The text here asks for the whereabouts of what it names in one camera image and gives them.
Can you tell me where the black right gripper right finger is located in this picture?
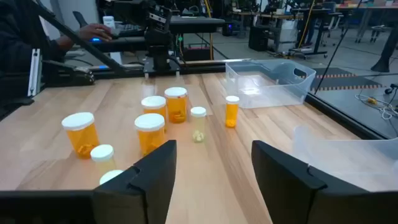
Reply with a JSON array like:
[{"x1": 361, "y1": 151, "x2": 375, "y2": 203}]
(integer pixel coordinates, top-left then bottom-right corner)
[{"x1": 251, "y1": 139, "x2": 343, "y2": 224}]

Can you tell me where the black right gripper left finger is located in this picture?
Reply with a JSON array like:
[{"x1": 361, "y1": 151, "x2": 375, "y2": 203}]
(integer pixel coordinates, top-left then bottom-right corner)
[{"x1": 92, "y1": 139, "x2": 177, "y2": 224}]

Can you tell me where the small pale yellow pill bottle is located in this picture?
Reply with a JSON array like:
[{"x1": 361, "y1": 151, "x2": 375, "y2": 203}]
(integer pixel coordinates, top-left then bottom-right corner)
[
  {"x1": 190, "y1": 106, "x2": 207, "y2": 144},
  {"x1": 90, "y1": 144, "x2": 116, "y2": 175},
  {"x1": 99, "y1": 169, "x2": 124, "y2": 186}
]

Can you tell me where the small orange pill bottle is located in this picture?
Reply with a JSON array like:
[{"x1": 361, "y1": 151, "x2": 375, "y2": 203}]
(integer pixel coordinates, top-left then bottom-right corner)
[{"x1": 224, "y1": 95, "x2": 240, "y2": 129}]

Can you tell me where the clear plastic bin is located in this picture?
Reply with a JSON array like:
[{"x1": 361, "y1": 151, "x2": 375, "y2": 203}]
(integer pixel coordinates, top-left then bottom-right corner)
[
  {"x1": 225, "y1": 58, "x2": 317, "y2": 110},
  {"x1": 292, "y1": 126, "x2": 398, "y2": 193}
]

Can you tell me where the black orange-striped floor mat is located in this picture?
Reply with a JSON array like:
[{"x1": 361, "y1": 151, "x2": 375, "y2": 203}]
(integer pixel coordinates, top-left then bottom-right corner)
[{"x1": 306, "y1": 67, "x2": 384, "y2": 92}]

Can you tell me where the black power supply box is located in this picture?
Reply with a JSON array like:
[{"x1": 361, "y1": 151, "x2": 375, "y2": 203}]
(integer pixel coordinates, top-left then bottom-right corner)
[{"x1": 182, "y1": 43, "x2": 212, "y2": 62}]

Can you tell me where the black computer tower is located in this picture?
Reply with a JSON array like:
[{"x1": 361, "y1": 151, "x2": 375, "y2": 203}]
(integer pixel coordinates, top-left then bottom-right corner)
[{"x1": 248, "y1": 26, "x2": 270, "y2": 52}]

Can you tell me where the white cabinet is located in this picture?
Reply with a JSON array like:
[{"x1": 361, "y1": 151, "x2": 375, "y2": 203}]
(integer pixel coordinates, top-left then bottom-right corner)
[{"x1": 273, "y1": 18, "x2": 299, "y2": 54}]

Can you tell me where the black computer mouse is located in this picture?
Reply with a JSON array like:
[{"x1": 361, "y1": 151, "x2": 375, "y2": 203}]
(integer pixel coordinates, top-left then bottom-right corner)
[{"x1": 88, "y1": 33, "x2": 121, "y2": 44}]

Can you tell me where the black floor stand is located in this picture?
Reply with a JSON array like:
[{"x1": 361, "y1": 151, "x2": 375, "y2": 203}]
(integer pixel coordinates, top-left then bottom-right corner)
[{"x1": 370, "y1": 26, "x2": 398, "y2": 74}]

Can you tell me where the person's hand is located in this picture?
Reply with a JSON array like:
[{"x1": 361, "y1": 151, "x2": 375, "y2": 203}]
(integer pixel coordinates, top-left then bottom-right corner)
[{"x1": 76, "y1": 23, "x2": 113, "y2": 42}]

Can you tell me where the white cup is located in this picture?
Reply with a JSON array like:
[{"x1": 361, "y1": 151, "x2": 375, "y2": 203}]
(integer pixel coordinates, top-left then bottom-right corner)
[{"x1": 102, "y1": 15, "x2": 116, "y2": 30}]

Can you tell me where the black background desk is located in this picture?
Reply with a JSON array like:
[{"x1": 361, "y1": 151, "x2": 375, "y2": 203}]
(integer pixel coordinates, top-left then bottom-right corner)
[{"x1": 289, "y1": 7, "x2": 331, "y2": 60}]

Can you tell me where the wooden background table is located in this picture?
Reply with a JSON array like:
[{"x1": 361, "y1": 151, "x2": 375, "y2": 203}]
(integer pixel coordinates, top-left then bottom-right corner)
[{"x1": 335, "y1": 0, "x2": 398, "y2": 43}]

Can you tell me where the person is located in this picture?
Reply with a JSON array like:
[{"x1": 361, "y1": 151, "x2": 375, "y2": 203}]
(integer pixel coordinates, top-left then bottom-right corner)
[{"x1": 0, "y1": 0, "x2": 113, "y2": 105}]

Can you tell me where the white floor cable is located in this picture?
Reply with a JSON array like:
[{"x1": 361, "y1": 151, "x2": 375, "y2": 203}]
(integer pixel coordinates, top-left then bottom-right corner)
[{"x1": 354, "y1": 92, "x2": 398, "y2": 121}]

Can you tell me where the black hanging cable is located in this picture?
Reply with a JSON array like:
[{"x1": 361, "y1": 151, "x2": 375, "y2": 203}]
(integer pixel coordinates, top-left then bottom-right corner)
[{"x1": 313, "y1": 0, "x2": 364, "y2": 95}]

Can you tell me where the silver aluminium bracket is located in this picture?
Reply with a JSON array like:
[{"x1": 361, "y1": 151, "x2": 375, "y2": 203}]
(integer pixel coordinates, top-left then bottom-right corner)
[{"x1": 27, "y1": 48, "x2": 43, "y2": 98}]

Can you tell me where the yellow hanging cable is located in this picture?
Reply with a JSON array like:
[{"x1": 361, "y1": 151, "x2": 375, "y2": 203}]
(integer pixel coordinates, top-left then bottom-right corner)
[
  {"x1": 203, "y1": 0, "x2": 215, "y2": 61},
  {"x1": 297, "y1": 0, "x2": 317, "y2": 50}
]

